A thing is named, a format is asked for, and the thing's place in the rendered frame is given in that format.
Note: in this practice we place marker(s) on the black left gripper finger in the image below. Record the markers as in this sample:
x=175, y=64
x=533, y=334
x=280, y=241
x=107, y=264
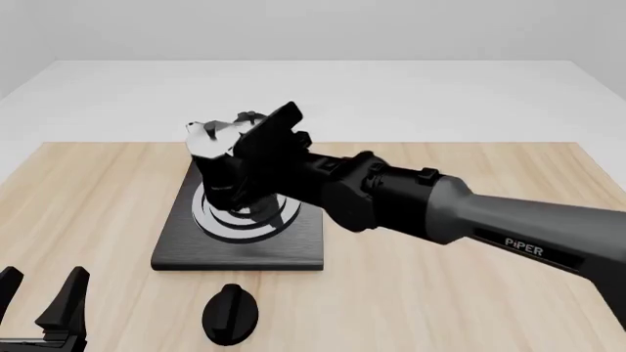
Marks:
x=66, y=308
x=9, y=284

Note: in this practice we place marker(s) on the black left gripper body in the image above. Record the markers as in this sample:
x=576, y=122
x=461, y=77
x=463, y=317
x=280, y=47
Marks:
x=34, y=344

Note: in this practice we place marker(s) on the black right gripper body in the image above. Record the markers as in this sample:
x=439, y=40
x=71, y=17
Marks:
x=274, y=176

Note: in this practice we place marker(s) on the grey and black right robot arm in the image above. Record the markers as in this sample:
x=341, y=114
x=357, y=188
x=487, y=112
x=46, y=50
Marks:
x=489, y=216

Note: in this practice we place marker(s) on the silver and black moka pot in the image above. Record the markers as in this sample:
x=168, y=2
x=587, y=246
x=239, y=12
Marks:
x=208, y=143
x=250, y=116

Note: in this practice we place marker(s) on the flat black stove plate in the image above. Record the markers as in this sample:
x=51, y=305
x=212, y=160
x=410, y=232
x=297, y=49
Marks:
x=244, y=253

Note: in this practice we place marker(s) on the round black stove knob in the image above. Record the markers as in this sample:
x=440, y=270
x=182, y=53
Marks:
x=230, y=315

